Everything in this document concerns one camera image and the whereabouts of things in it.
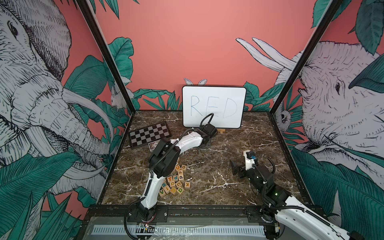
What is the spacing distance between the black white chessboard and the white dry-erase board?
0.15 meters

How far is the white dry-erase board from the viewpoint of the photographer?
947 mm

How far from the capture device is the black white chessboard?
3.29 feet
